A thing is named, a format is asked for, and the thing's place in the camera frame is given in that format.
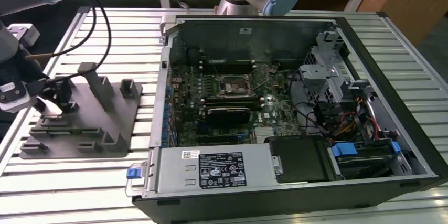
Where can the CPU socket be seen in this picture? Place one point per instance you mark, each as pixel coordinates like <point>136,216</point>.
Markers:
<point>232,86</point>

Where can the silver chipset heat sink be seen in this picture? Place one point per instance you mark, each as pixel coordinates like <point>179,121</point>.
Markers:
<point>265,133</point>

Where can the blue disk carrier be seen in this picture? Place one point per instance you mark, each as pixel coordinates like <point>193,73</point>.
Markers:
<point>344,150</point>

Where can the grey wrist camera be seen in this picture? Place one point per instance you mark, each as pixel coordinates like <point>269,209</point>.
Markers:
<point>24,32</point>

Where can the green motherboard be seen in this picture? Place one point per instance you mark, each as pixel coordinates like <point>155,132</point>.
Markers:
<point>191,95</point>

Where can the grey parts rack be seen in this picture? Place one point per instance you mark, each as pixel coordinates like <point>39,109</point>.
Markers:
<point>87,129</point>

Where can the black PC case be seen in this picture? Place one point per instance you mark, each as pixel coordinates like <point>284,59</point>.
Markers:
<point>244,208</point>

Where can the black expansion slot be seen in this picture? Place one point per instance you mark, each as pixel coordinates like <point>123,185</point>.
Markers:
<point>216,139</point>

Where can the black plastic shroud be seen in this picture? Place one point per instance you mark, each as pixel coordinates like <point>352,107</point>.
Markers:
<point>300,158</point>

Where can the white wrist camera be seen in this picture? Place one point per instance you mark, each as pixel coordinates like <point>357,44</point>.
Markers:
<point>13,99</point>

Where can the blue case latch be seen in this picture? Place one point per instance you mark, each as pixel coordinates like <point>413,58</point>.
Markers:
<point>132,173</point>

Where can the grey metal drive cage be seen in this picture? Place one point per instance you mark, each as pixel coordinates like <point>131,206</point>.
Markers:
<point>316,75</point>

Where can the metal locking lever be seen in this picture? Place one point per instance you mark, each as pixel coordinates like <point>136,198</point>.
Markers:
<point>216,69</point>
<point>263,83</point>

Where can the grey power supply unit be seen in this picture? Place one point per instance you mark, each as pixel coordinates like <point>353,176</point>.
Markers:
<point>175,166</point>

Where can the green RAM stick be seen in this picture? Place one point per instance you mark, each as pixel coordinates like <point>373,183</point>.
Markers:
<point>69,130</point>

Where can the black graphics card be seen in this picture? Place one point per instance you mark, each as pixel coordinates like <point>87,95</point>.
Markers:
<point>227,116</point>

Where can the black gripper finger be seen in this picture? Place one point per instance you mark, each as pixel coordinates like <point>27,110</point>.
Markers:
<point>64,95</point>

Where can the grey metal disk bay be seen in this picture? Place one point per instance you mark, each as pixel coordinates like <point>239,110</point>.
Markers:
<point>335,165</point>

